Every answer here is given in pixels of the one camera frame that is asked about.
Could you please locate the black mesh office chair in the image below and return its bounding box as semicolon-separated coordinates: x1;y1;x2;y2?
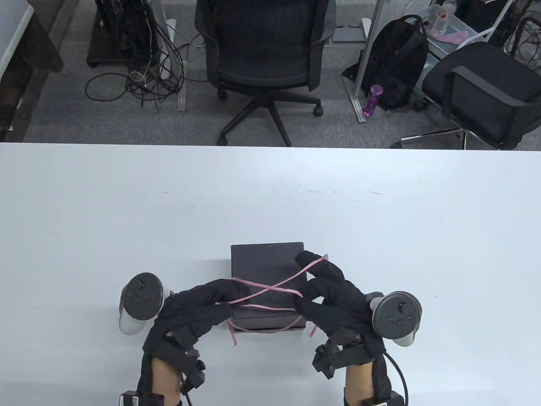
194;0;336;147

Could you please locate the grey right hand controller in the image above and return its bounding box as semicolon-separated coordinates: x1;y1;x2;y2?
368;291;423;348

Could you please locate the person's left hand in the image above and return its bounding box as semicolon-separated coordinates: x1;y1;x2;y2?
144;279;251;352

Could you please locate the grey hand controller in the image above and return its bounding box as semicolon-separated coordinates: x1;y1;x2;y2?
120;273;170;336
368;291;423;348

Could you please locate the tangle of black floor cables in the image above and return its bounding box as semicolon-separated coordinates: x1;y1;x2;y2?
85;0;186;112

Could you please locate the person's left forearm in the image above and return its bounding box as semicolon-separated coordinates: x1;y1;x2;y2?
135;355;186;398

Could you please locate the dark wooden side desk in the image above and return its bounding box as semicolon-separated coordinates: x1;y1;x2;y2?
0;0;79;142

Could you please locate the black right forearm box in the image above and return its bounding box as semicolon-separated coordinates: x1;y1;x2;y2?
363;391;402;406

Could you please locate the aluminium frame leg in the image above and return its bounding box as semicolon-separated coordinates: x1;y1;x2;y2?
342;0;385;123

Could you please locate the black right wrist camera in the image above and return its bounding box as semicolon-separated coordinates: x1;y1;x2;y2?
312;343;344;380

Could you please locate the purple water bottle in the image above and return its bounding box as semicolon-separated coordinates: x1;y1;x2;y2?
362;84;383;118

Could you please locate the white power strip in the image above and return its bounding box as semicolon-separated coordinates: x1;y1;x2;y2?
160;19;177;79

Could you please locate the black left forearm box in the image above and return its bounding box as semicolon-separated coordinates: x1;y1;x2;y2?
120;391;166;406

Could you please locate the black backpack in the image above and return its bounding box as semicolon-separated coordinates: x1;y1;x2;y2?
342;15;429;111

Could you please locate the black computer tower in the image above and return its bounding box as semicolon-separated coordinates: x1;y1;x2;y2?
87;0;161;69

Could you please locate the black chrome-base office chair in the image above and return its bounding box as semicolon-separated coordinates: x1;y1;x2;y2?
391;41;541;151

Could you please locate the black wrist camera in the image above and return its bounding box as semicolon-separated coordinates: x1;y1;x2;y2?
180;347;207;396
312;343;344;380

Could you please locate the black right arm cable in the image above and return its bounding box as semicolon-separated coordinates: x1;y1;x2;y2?
384;353;410;406

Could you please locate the person's right hand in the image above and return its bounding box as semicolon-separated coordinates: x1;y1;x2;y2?
294;251;385;352

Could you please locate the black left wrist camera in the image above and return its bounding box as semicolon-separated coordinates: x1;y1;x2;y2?
180;347;207;396

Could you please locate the clear plastic bin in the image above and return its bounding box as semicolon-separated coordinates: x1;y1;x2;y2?
406;0;486;55

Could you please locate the grey left hand controller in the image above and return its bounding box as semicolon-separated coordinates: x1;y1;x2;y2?
120;273;170;336

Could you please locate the black gift box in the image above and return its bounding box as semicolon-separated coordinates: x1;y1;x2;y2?
230;242;308;335

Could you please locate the person's right forearm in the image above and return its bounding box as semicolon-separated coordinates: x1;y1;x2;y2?
343;355;391;400

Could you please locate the pink cloth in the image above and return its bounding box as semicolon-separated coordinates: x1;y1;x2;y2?
431;27;470;44

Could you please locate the pink bow ribbon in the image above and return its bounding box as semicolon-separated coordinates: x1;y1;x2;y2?
216;254;329;348

